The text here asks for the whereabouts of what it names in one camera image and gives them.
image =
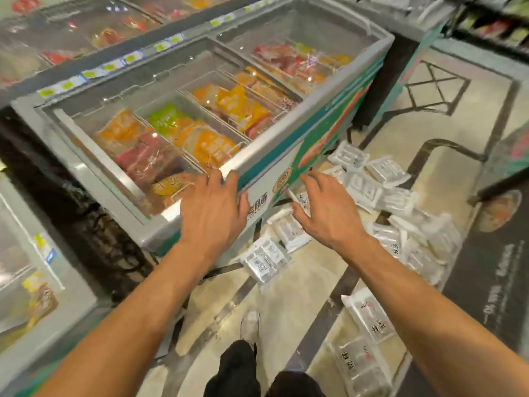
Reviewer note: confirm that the person's right hand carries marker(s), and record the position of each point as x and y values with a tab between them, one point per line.
334	219

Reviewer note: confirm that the heap of red frozen packets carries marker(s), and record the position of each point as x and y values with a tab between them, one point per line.
148	161

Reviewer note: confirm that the shelf with packaged goods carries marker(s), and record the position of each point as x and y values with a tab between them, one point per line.
496	20

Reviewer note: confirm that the person's grey shoe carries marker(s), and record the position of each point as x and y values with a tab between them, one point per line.
250	326

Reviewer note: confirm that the pile of white food packets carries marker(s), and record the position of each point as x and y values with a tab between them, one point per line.
396	210

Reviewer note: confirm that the heap of pink frozen packets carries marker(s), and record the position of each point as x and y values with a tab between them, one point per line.
297	64

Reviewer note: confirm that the person's left little finger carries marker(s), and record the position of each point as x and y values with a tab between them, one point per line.
187	202

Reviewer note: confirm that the yellow frozen food packet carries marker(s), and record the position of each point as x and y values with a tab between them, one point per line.
169	186

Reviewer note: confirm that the grey green chest freezer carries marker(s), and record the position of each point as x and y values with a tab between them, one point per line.
289	132

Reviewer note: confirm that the row of yellow price labels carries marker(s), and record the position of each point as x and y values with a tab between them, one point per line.
132	57

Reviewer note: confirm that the printed display stand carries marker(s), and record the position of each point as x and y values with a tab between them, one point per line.
508	161

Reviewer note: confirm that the person's left hand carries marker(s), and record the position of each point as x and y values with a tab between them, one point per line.
213	214

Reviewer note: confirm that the person's black trousers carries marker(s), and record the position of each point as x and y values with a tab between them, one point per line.
244	376

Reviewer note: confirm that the small grey chest freezer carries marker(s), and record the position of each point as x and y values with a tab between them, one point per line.
37	310

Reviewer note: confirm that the person's right forearm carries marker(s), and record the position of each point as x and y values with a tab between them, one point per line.
430	322

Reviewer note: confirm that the glass sliding freezer lid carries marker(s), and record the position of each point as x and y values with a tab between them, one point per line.
103	161

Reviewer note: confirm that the green frozen food packet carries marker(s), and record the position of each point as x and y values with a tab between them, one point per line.
167	117

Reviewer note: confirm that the person's left thumb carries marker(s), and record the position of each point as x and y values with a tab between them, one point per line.
245	206

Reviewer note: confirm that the person's left middle finger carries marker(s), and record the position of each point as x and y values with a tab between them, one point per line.
217	181

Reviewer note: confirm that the person's left forearm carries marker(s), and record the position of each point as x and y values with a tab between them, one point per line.
132	322

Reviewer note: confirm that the dark chest freezer with goods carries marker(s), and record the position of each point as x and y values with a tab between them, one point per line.
82	33

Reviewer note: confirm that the heap of orange frozen packets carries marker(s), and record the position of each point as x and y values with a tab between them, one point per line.
231	107

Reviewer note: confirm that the person's right thumb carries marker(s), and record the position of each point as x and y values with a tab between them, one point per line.
302	219

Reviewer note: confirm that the black printed floor mat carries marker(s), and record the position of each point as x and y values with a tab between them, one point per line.
491	276

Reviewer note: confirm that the green display cabinet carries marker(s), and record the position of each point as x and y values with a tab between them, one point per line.
405	45

